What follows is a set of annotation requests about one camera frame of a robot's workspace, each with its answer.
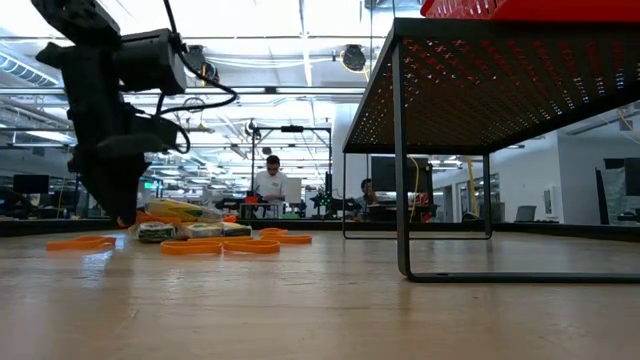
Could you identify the black aluminium table frame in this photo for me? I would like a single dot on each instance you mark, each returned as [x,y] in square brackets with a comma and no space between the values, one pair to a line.
[50,226]

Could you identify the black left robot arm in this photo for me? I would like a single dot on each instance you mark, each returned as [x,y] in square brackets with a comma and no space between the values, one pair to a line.
[75,20]

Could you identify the yellow pole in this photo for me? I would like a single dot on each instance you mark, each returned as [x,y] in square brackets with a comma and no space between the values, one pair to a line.
[471,185]

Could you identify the black monitor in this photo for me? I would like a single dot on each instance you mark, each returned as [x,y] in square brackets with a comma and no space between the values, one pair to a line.
[31,184]
[390,172]

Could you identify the yellow packet with grey end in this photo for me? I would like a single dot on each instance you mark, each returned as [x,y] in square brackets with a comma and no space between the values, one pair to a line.
[155,232]

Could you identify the person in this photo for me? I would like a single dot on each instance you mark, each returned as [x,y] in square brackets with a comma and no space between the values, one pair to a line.
[367,192]
[271,185]

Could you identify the black ceiling fixture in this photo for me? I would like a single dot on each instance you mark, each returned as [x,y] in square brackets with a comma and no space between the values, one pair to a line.
[211,74]

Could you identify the black perforated metal shelf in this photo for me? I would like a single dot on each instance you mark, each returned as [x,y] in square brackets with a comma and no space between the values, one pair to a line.
[500,90]

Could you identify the black background station frame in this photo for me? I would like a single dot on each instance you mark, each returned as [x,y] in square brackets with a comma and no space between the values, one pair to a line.
[292,128]

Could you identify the black background robot arm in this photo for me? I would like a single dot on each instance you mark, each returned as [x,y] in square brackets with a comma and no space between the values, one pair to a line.
[322,202]

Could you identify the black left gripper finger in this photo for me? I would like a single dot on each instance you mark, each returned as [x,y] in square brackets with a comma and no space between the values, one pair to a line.
[117,190]

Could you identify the grey chair back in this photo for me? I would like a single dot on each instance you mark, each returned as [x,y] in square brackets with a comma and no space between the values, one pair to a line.
[526,214]

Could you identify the white panel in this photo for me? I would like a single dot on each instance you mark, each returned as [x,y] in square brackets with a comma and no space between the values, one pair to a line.
[293,190]

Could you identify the red plastic mesh basket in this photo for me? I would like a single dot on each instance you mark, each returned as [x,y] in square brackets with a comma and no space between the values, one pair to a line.
[550,9]

